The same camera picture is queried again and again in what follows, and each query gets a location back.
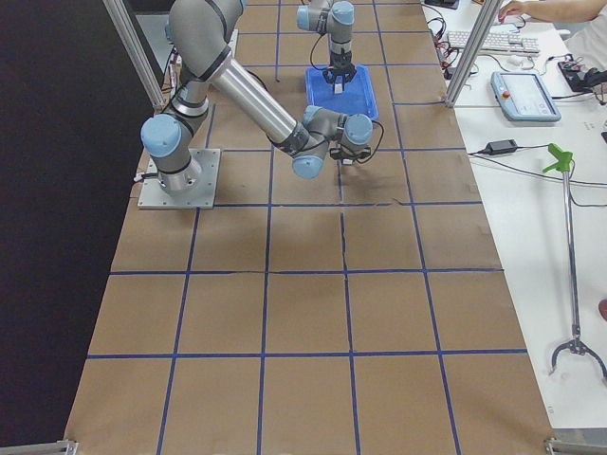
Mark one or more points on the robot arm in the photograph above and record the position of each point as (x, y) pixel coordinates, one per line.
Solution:
(334, 19)
(201, 32)

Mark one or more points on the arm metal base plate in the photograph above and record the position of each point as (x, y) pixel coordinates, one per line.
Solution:
(195, 187)

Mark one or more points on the blue plastic tray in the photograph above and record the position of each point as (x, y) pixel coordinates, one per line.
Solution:
(357, 97)

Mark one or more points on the aluminium frame post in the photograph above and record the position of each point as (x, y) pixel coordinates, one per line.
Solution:
(129, 37)
(478, 34)

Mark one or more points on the black power brick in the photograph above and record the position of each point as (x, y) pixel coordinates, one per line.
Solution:
(501, 147)

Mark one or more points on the teach pendant tablet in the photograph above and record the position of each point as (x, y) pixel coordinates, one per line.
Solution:
(523, 97)

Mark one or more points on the aluminium frame post left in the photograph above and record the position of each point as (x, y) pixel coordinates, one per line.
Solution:
(129, 37)

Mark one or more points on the person hand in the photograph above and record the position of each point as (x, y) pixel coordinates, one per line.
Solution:
(511, 9)

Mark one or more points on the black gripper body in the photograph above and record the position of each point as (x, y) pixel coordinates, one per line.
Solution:
(340, 62)
(347, 159)

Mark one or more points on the white keyboard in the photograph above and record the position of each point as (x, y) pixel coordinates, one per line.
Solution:
(498, 43)

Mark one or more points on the brown paper table cover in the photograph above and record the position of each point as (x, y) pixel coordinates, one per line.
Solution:
(361, 312)

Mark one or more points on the green handled reacher grabber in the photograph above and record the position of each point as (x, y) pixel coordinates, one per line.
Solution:
(575, 346)

